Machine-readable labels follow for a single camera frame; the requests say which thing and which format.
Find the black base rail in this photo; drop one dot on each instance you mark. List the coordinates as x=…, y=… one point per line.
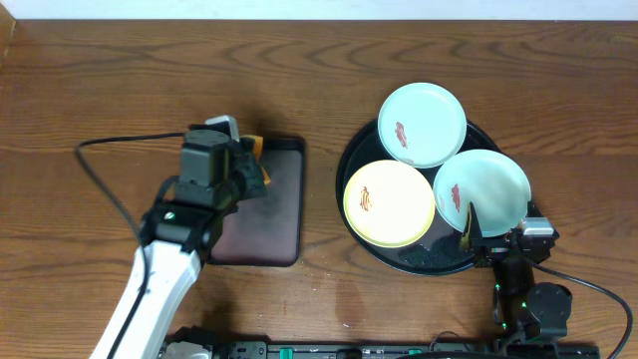
x=196, y=342

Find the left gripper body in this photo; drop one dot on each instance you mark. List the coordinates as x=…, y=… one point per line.
x=252, y=175

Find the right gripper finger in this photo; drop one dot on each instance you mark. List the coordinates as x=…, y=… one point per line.
x=532, y=209
x=472, y=235

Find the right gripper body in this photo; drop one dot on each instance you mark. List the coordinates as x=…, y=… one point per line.
x=492, y=250

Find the black rectangular water tray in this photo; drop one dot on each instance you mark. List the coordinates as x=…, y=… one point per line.
x=265, y=231

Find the light blue plate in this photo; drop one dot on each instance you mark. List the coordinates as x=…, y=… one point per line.
x=491, y=182
x=422, y=125

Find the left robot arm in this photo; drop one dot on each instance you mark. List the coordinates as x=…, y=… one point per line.
x=176, y=235

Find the yellow plate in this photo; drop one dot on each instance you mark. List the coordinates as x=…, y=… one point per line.
x=389, y=204

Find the light blue plate far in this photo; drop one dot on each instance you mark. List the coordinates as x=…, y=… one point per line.
x=422, y=125

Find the light blue plate near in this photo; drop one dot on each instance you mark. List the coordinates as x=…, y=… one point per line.
x=491, y=182

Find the black round tray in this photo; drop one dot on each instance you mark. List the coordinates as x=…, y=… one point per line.
x=436, y=253

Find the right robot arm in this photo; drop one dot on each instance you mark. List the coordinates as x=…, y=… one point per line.
x=531, y=313

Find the green and orange sponge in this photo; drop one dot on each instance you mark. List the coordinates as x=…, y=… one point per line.
x=257, y=149

